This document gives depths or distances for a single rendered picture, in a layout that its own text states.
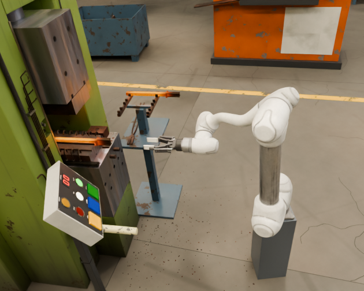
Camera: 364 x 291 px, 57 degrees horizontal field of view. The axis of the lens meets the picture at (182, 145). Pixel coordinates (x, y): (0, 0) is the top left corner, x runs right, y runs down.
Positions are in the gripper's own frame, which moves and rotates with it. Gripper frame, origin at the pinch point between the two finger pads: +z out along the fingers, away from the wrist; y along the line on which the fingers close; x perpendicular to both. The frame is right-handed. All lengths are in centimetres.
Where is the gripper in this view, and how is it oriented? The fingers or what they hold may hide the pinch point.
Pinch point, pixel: (149, 143)
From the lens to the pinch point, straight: 203.1
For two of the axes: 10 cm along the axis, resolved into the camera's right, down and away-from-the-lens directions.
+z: -9.8, -0.4, 1.8
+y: 1.7, -6.1, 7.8
